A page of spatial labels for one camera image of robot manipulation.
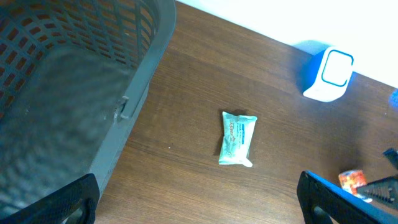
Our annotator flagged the orange Kleenex tissue pack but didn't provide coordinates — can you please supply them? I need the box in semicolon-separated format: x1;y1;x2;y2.
338;170;372;203

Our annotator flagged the grey plastic mesh basket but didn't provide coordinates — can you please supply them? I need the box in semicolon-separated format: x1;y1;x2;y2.
1;0;177;218

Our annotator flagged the teal wet wipes packet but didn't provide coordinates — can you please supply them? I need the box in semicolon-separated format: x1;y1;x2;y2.
218;111;257;167

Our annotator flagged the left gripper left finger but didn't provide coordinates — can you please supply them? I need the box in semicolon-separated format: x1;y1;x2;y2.
1;174;100;224

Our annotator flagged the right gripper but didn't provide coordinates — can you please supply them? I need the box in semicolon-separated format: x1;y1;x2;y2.
357;148;398;210

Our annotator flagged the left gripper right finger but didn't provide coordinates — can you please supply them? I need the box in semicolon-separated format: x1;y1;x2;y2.
297;170;397;223

